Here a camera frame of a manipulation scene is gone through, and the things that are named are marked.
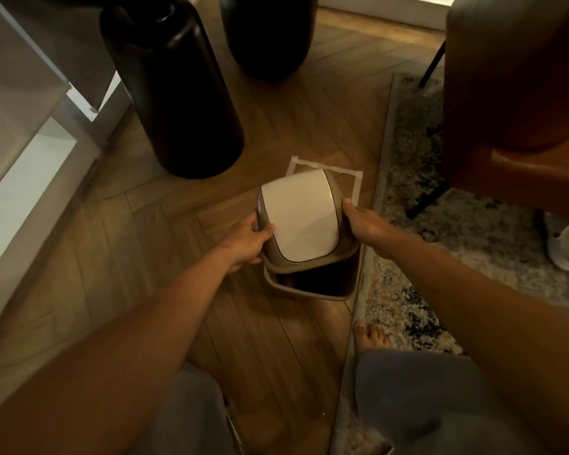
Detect person's left hand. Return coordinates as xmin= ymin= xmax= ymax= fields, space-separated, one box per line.
xmin=217 ymin=209 xmax=276 ymax=274

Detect person's right hand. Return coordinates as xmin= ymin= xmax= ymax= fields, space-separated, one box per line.
xmin=342 ymin=198 xmax=402 ymax=259

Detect beige swing-top bin lid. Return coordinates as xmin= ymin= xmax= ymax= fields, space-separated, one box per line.
xmin=255 ymin=168 xmax=361 ymax=274

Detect person's right forearm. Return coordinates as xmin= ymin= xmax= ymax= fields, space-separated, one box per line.
xmin=379 ymin=230 xmax=569 ymax=455

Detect person's left forearm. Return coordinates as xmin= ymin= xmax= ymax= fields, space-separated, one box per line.
xmin=0 ymin=248 xmax=233 ymax=455

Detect white tape floor marking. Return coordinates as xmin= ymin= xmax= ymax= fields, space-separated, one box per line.
xmin=286 ymin=156 xmax=364 ymax=207

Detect beige trash bin base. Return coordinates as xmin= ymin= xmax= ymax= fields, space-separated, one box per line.
xmin=264 ymin=244 xmax=364 ymax=301

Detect patterned grey area rug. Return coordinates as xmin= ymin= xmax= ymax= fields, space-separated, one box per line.
xmin=329 ymin=73 xmax=569 ymax=455

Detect person's right foot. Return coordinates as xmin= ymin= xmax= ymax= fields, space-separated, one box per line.
xmin=353 ymin=320 xmax=395 ymax=358

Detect tall black floor vase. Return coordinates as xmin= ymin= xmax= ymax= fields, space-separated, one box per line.
xmin=99 ymin=0 xmax=245 ymax=180

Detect round black floor vase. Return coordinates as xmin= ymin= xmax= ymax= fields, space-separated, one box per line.
xmin=218 ymin=0 xmax=320 ymax=82

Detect brown leather armchair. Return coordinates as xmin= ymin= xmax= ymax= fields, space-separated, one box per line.
xmin=405 ymin=0 xmax=569 ymax=221

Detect person's grey trousers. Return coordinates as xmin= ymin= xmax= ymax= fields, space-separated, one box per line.
xmin=140 ymin=349 xmax=546 ymax=455

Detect white cabinet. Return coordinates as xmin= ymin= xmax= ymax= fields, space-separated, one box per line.
xmin=0 ymin=0 xmax=133 ymax=346

